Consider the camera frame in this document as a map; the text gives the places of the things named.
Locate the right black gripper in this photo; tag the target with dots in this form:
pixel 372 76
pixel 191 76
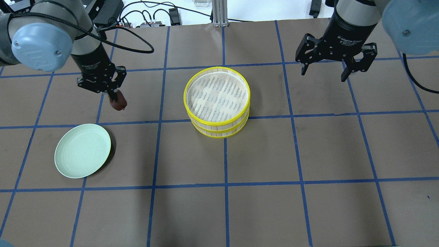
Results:
pixel 347 31

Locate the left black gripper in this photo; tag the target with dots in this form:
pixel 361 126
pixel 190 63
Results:
pixel 92 62

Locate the light green plate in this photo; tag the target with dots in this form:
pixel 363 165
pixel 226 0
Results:
pixel 82 151

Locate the aluminium frame post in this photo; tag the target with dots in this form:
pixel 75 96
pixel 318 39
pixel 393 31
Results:
pixel 219 13

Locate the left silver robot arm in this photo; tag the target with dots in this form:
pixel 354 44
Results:
pixel 52 31

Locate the white power strip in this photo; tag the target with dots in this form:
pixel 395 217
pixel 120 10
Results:
pixel 125 23

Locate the brown steamed bun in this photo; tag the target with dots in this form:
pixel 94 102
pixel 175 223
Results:
pixel 121 104

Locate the yellow steamer layer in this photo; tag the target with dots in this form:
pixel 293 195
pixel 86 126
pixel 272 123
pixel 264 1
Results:
pixel 220 132
pixel 217 96

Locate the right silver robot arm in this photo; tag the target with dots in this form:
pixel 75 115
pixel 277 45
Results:
pixel 412 26

